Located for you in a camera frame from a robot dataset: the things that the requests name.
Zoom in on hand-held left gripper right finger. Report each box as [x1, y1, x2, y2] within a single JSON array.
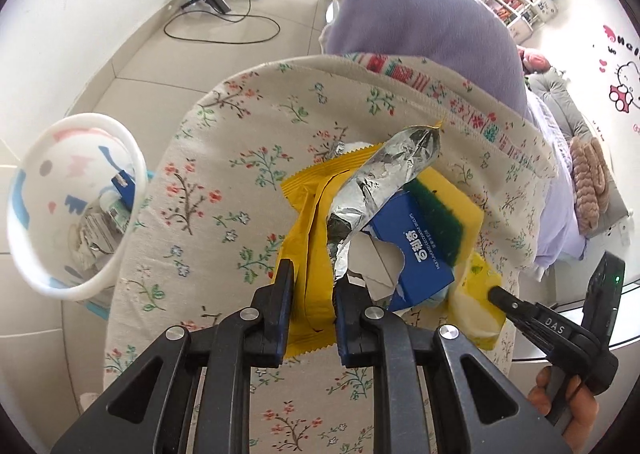
[[333, 278, 572, 454]]

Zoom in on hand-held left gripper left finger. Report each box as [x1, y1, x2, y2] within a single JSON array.
[[50, 259, 296, 454]]

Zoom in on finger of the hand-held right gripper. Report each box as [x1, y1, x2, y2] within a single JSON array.
[[487, 285, 540, 331]]

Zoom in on pale yellow plastic packet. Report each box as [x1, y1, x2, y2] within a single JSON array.
[[446, 254, 509, 353]]

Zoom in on yellow snack wrapper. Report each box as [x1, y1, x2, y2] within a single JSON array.
[[272, 144, 401, 363]]

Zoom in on torn blue cardboard box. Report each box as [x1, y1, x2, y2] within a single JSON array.
[[349, 191, 457, 313]]

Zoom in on silver foil wrapper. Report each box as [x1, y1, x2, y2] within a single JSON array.
[[325, 119, 446, 296]]

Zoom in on white cartoon print bin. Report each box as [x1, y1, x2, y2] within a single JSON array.
[[5, 112, 149, 303]]

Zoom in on person's right hand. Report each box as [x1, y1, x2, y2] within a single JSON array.
[[528, 367, 599, 453]]

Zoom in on yellow and green sponge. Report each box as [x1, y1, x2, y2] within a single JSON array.
[[400, 168, 486, 268]]

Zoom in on light purple sheet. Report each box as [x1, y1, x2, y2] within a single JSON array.
[[524, 96, 587, 281]]

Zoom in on brown knitted cushion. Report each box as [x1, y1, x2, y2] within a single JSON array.
[[569, 135, 612, 236]]

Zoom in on floral beige cloth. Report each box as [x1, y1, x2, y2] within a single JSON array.
[[102, 53, 559, 454]]

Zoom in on crumpled silver wrapper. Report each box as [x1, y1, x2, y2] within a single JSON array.
[[70, 194, 133, 276]]

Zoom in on small blue carton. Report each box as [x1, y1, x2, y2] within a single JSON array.
[[110, 171, 137, 208]]

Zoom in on grey cushion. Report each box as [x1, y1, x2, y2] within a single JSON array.
[[529, 70, 629, 236]]

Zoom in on pink plush toy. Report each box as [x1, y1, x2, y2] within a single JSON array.
[[516, 45, 552, 76]]

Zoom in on purple fleece blanket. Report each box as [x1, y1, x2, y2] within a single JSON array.
[[319, 0, 531, 121]]

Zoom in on white bookshelf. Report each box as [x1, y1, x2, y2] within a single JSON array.
[[486, 0, 559, 43]]

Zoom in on pink cat wall sticker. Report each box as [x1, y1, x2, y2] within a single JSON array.
[[596, 23, 640, 113]]

